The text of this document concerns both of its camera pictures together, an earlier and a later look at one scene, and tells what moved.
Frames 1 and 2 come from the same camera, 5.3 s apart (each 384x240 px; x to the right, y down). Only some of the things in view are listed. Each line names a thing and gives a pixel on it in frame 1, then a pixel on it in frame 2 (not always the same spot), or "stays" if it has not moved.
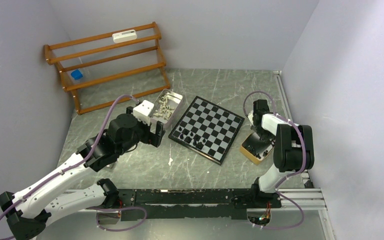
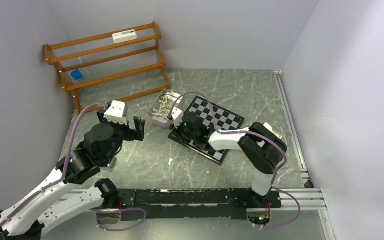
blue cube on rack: (76, 74) stays
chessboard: (207, 129) stays
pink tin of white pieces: (168, 107) stays
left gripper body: (152, 138) to (129, 134)
